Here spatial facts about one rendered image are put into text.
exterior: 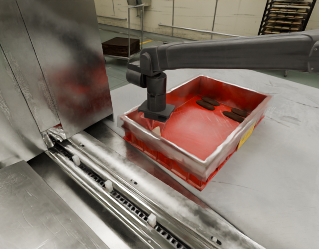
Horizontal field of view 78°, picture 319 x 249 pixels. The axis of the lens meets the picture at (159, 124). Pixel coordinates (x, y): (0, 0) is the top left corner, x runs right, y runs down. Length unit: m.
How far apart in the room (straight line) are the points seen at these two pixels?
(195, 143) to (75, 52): 0.45
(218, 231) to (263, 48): 0.35
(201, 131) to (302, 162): 0.32
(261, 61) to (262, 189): 0.35
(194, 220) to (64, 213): 0.27
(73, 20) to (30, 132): 0.31
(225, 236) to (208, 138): 0.34
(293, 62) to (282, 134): 0.48
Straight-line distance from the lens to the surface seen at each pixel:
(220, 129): 0.76
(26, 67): 0.57
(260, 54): 0.40
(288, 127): 0.88
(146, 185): 0.51
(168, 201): 0.48
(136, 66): 0.59
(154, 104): 0.58
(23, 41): 0.56
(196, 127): 0.75
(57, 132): 0.66
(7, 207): 0.53
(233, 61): 0.41
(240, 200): 0.57
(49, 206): 0.50
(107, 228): 0.51
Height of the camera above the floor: 1.27
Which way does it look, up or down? 36 degrees down
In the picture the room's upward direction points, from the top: straight up
